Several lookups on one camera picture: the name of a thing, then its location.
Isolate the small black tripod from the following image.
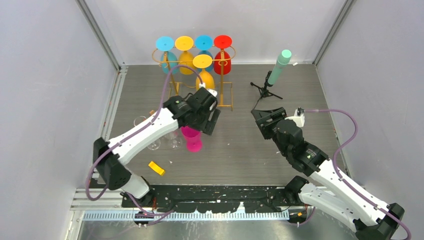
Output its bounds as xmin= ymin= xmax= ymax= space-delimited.
xmin=250 ymin=70 xmax=283 ymax=100

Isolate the yellow block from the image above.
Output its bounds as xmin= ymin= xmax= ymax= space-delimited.
xmin=148 ymin=161 xmax=166 ymax=176

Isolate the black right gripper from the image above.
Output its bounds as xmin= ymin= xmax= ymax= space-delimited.
xmin=251 ymin=107 xmax=289 ymax=157

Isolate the yellow wine glass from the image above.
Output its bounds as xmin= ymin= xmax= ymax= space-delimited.
xmin=175 ymin=36 xmax=196 ymax=70
xmin=192 ymin=54 xmax=216 ymax=90

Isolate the pink wine glass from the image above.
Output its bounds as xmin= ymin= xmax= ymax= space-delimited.
xmin=181 ymin=126 xmax=203 ymax=153

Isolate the yellow wine glass front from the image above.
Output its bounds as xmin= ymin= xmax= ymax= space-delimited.
xmin=192 ymin=54 xmax=216 ymax=90

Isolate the red wine glass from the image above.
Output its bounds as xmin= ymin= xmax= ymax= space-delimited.
xmin=213 ymin=35 xmax=233 ymax=75

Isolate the gold wire glass rack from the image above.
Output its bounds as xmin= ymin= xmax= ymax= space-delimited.
xmin=151 ymin=45 xmax=237 ymax=112

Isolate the aluminium frame rail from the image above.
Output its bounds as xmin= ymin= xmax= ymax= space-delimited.
xmin=70 ymin=189 xmax=313 ymax=223

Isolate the clear wine glass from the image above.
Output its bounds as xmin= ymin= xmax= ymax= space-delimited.
xmin=164 ymin=130 xmax=182 ymax=150
xmin=133 ymin=115 xmax=162 ymax=151

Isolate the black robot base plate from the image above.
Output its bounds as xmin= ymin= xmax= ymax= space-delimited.
xmin=120 ymin=185 xmax=315 ymax=218

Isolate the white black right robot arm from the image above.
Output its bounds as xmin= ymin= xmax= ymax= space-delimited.
xmin=251 ymin=107 xmax=412 ymax=240

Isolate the yellow wine glass back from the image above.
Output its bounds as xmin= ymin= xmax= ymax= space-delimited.
xmin=175 ymin=36 xmax=196 ymax=70

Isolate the blue wine glass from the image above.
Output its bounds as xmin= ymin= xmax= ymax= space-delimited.
xmin=194 ymin=35 xmax=213 ymax=58
xmin=155 ymin=36 xmax=179 ymax=74

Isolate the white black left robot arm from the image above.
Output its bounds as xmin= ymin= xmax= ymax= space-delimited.
xmin=93 ymin=87 xmax=221 ymax=207

